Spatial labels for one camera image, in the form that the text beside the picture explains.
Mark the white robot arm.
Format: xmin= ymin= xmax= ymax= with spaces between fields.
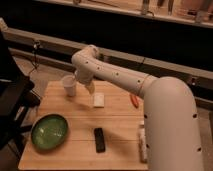
xmin=72 ymin=45 xmax=204 ymax=171

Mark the white soap bar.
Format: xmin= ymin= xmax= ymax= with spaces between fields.
xmin=93 ymin=93 xmax=105 ymax=107

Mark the wooden table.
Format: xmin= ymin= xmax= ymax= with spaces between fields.
xmin=19 ymin=81 xmax=148 ymax=171

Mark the orange carrot toy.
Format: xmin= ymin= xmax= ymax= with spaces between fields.
xmin=130 ymin=94 xmax=139 ymax=108

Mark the black remote control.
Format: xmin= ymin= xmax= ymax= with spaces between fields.
xmin=94 ymin=128 xmax=105 ymax=153

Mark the green bowl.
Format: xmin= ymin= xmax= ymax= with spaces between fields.
xmin=31 ymin=114 xmax=69 ymax=151

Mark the black chair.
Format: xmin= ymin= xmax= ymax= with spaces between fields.
xmin=0 ymin=31 xmax=40 ymax=154

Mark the white plastic bottle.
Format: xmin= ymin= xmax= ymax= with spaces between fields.
xmin=138 ymin=121 xmax=147 ymax=163

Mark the black cable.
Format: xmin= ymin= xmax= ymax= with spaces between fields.
xmin=27 ymin=41 xmax=42 ymax=77

